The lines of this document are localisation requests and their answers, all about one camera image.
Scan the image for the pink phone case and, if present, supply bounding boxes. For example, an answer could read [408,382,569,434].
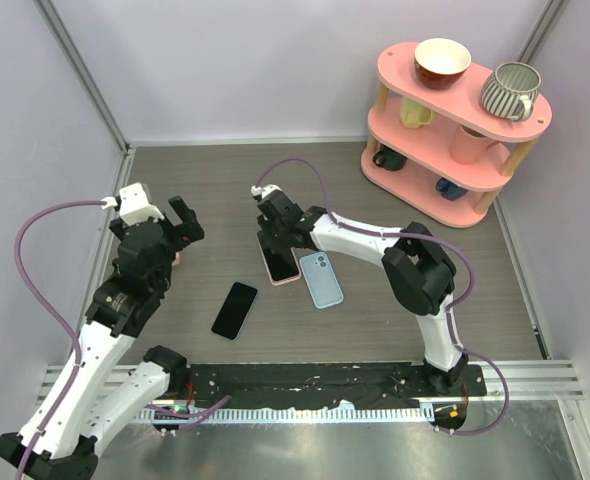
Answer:
[255,232,303,287]

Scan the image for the white slotted cable duct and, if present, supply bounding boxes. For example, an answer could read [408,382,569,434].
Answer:
[134,405,435,424]

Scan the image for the blue mug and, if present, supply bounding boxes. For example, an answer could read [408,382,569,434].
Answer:
[435,178,468,201]

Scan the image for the dark green mug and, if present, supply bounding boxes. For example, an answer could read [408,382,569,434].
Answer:
[372,145,408,171]

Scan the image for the pink mug on shelf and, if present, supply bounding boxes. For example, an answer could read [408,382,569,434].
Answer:
[449,125,499,165]

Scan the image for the red bowl white inside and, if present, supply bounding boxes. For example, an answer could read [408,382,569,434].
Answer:
[414,38,472,90]

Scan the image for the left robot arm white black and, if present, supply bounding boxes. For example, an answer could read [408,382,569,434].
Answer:
[0,186,204,479]

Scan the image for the blue phone case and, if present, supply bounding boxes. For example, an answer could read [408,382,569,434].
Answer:
[299,252,344,309]

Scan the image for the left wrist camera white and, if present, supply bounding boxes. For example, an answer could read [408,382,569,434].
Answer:
[118,182,164,226]

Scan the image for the yellow mug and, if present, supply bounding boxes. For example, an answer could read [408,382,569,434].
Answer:
[399,97,436,129]

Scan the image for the grey striped mug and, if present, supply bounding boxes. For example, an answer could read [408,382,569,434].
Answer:
[480,62,542,122]

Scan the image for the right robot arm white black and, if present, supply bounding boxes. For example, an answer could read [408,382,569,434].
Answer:
[251,185,469,395]

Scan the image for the pink three-tier shelf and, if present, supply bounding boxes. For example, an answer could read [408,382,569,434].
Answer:
[361,38,552,228]

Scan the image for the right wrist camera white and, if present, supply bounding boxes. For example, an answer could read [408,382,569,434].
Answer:
[250,184,281,202]

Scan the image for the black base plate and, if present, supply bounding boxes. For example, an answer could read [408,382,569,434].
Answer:
[187,362,487,410]

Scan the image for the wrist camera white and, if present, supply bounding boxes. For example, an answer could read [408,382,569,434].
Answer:
[250,184,281,202]
[118,182,164,226]

